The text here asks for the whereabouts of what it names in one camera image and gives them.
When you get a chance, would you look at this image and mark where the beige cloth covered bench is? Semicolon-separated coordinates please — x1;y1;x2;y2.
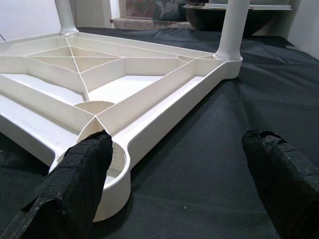
113;17;190;30

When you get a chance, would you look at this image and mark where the black tablecloth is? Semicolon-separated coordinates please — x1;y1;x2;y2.
0;26;319;239

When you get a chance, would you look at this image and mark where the white plastic table top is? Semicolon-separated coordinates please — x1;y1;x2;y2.
0;32;244;222

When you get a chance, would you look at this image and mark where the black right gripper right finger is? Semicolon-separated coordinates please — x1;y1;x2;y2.
241;129;319;239

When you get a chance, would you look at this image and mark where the white plastic table leg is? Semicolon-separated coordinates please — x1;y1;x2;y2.
54;0;80;34
214;0;250;62

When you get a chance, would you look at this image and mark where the black wok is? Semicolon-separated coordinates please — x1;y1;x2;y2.
183;3;277;38

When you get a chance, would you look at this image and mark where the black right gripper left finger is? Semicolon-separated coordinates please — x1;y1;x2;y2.
0;129;114;239

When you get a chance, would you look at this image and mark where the red printed cardboard box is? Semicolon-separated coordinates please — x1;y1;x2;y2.
124;0;155;19

